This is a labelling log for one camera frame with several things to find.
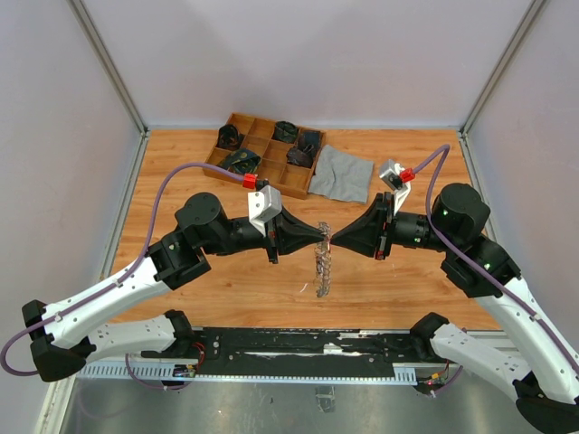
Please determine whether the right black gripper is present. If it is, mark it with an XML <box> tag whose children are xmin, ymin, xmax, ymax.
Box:
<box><xmin>330</xmin><ymin>190</ymin><xmax>458</xmax><ymax>259</ymax></box>

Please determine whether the rolled green tie back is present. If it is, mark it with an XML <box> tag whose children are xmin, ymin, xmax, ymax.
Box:
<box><xmin>272</xmin><ymin>121</ymin><xmax>299</xmax><ymax>144</ymax></box>

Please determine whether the rolled dark tie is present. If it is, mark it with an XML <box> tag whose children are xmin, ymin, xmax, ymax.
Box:
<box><xmin>216</xmin><ymin>124</ymin><xmax>244</xmax><ymax>151</ymax></box>
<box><xmin>297</xmin><ymin>129</ymin><xmax>322</xmax><ymax>157</ymax></box>

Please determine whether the grey folded cloth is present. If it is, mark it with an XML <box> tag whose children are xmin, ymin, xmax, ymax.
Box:
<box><xmin>308</xmin><ymin>145</ymin><xmax>374</xmax><ymax>204</ymax></box>

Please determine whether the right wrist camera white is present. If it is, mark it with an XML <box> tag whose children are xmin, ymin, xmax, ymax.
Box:
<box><xmin>379</xmin><ymin>159</ymin><xmax>415</xmax><ymax>214</ymax></box>

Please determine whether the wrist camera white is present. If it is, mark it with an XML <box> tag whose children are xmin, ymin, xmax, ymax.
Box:
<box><xmin>247</xmin><ymin>185</ymin><xmax>282</xmax><ymax>237</ymax></box>
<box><xmin>379</xmin><ymin>159</ymin><xmax>415</xmax><ymax>214</ymax></box>

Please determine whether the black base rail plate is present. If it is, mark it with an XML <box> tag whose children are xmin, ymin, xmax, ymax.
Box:
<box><xmin>194</xmin><ymin>327</ymin><xmax>445</xmax><ymax>380</ymax></box>

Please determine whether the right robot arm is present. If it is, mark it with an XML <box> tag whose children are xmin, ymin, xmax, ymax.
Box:
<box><xmin>331</xmin><ymin>184</ymin><xmax>578</xmax><ymax>433</ymax></box>

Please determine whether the wooden divided tray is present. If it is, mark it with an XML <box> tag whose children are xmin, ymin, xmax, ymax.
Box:
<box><xmin>204</xmin><ymin>113</ymin><xmax>326</xmax><ymax>199</ymax></box>

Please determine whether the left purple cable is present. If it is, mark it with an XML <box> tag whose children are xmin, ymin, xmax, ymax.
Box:
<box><xmin>0</xmin><ymin>162</ymin><xmax>259</xmax><ymax>391</ymax></box>

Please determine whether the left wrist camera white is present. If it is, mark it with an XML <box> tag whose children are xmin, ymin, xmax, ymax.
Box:
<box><xmin>247</xmin><ymin>185</ymin><xmax>282</xmax><ymax>237</ymax></box>

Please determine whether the blue patterned tie front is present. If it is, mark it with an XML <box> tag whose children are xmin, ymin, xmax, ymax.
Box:
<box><xmin>218</xmin><ymin>148</ymin><xmax>261</xmax><ymax>175</ymax></box>

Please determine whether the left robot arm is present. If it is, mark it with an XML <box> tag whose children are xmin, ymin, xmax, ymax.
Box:
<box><xmin>22</xmin><ymin>186</ymin><xmax>324</xmax><ymax>382</ymax></box>

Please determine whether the slotted grey cable duct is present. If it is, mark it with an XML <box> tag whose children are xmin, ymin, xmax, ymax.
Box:
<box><xmin>81</xmin><ymin>360</ymin><xmax>417</xmax><ymax>385</ymax></box>

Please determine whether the rolled dark tie back left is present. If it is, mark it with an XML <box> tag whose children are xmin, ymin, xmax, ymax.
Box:
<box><xmin>216</xmin><ymin>124</ymin><xmax>244</xmax><ymax>151</ymax></box>

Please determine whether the rolled purple tie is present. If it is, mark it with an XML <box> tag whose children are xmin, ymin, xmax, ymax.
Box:
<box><xmin>286</xmin><ymin>146</ymin><xmax>313</xmax><ymax>168</ymax></box>

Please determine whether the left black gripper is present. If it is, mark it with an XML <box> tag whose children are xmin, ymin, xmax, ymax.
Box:
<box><xmin>202</xmin><ymin>203</ymin><xmax>326</xmax><ymax>264</ymax></box>

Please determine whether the rolled dark tie right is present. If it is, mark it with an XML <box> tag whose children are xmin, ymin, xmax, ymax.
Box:
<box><xmin>297</xmin><ymin>129</ymin><xmax>322</xmax><ymax>157</ymax></box>

